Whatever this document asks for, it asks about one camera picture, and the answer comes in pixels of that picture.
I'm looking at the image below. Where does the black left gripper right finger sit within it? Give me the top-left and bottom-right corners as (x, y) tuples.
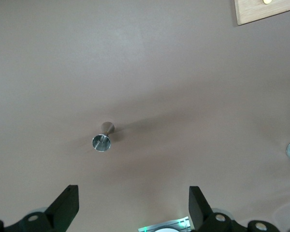
(188, 185), (281, 232)

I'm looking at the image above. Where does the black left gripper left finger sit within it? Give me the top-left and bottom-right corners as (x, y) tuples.
(0, 185), (79, 232)

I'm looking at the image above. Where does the steel double cone jigger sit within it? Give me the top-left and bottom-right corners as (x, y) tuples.
(91, 121), (116, 153)

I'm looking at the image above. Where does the wooden cutting board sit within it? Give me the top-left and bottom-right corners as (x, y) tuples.
(233, 0), (290, 26)

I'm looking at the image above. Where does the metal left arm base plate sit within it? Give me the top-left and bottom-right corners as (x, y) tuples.
(137, 216), (192, 232)

